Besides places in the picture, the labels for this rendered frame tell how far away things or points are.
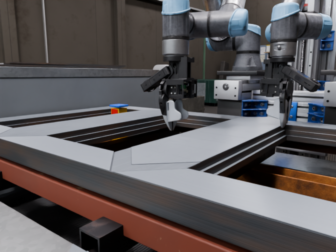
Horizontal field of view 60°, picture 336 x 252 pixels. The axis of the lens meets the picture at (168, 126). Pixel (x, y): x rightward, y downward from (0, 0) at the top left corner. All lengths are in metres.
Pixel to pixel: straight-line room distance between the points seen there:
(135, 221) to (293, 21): 0.71
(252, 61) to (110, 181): 1.15
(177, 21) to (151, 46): 9.57
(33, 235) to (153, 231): 0.22
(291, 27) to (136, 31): 9.15
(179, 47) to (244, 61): 0.75
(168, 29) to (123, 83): 0.85
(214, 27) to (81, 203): 0.59
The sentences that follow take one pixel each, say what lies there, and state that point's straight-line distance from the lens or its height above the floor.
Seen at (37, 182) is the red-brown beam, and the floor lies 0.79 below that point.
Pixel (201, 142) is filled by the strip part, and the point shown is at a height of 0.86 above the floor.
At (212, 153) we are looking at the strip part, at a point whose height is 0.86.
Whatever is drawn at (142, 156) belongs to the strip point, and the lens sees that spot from 0.57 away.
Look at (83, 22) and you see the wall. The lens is 8.88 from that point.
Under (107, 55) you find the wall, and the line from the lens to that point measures 9.20.
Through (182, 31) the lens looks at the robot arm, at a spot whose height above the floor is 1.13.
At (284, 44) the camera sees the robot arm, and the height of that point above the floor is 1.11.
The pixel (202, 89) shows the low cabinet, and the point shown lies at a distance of 9.89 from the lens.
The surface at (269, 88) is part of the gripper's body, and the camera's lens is 0.95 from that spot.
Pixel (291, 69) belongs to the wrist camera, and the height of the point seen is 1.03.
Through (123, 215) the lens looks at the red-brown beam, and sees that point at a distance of 0.51.
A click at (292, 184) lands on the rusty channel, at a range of 0.94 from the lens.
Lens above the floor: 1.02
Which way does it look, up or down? 10 degrees down
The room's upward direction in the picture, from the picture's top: straight up
